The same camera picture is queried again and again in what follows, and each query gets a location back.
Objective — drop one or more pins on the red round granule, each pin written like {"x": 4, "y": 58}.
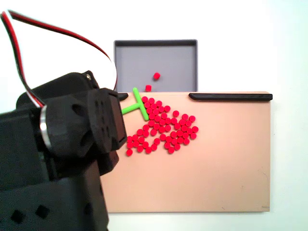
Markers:
{"x": 140, "y": 132}
{"x": 154, "y": 147}
{"x": 193, "y": 136}
{"x": 156, "y": 126}
{"x": 168, "y": 139}
{"x": 130, "y": 138}
{"x": 145, "y": 144}
{"x": 179, "y": 133}
{"x": 185, "y": 135}
{"x": 189, "y": 131}
{"x": 175, "y": 113}
{"x": 153, "y": 131}
{"x": 177, "y": 126}
{"x": 173, "y": 120}
{"x": 153, "y": 106}
{"x": 162, "y": 137}
{"x": 146, "y": 127}
{"x": 167, "y": 145}
{"x": 151, "y": 116}
{"x": 129, "y": 145}
{"x": 164, "y": 115}
{"x": 161, "y": 109}
{"x": 156, "y": 76}
{"x": 195, "y": 129}
{"x": 168, "y": 127}
{"x": 184, "y": 128}
{"x": 129, "y": 152}
{"x": 173, "y": 134}
{"x": 177, "y": 146}
{"x": 188, "y": 123}
{"x": 135, "y": 137}
{"x": 192, "y": 118}
{"x": 148, "y": 150}
{"x": 147, "y": 105}
{"x": 136, "y": 143}
{"x": 174, "y": 141}
{"x": 157, "y": 118}
{"x": 158, "y": 103}
{"x": 157, "y": 141}
{"x": 145, "y": 133}
{"x": 149, "y": 110}
{"x": 151, "y": 100}
{"x": 156, "y": 111}
{"x": 171, "y": 150}
{"x": 161, "y": 129}
{"x": 181, "y": 122}
{"x": 180, "y": 140}
{"x": 151, "y": 123}
{"x": 148, "y": 88}
{"x": 141, "y": 139}
{"x": 186, "y": 141}
{"x": 162, "y": 122}
{"x": 167, "y": 120}
{"x": 184, "y": 117}
{"x": 167, "y": 108}
{"x": 144, "y": 99}
{"x": 140, "y": 148}

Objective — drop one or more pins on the green T-shaped pusher tool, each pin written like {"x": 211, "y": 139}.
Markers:
{"x": 142, "y": 108}

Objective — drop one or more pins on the grey square container tray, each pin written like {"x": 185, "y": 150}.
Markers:
{"x": 173, "y": 62}

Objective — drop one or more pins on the beige rectangular board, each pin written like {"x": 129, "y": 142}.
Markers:
{"x": 216, "y": 168}

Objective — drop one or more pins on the black guide rail bar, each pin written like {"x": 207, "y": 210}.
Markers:
{"x": 231, "y": 97}
{"x": 124, "y": 95}

